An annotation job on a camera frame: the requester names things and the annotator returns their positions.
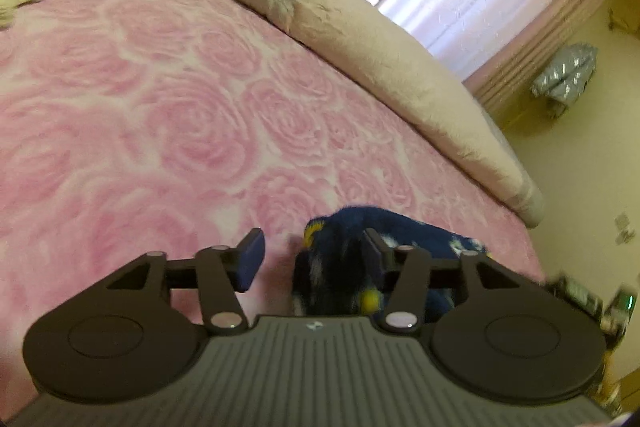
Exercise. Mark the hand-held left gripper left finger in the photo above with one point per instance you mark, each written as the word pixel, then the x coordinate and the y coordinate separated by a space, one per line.
pixel 250 257

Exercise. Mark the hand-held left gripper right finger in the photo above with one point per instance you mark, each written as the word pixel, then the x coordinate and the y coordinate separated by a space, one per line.
pixel 374 253

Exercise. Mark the navy fuzzy sock yellow spots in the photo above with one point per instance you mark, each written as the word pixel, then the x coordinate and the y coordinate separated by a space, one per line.
pixel 335 267

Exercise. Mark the pink rose blanket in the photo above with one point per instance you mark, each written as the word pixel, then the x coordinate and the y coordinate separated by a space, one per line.
pixel 175 107

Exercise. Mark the beige grey quilt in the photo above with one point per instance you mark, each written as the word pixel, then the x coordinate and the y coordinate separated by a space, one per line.
pixel 350 32

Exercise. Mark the silver plastic bag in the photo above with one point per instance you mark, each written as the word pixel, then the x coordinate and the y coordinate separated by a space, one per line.
pixel 565 77

